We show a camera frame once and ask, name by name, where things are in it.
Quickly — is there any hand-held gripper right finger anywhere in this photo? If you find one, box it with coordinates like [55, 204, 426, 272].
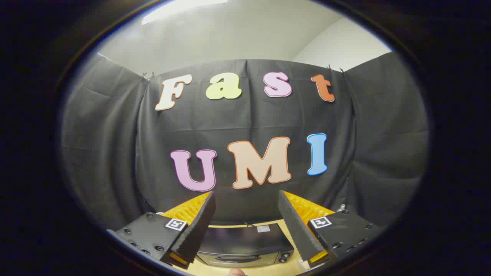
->
[278, 190, 381, 268]

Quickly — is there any black toaster oven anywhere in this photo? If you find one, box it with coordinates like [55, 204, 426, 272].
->
[196, 223, 295, 268]

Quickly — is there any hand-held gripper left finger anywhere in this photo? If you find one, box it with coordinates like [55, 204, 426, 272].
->
[107, 192, 216, 269]

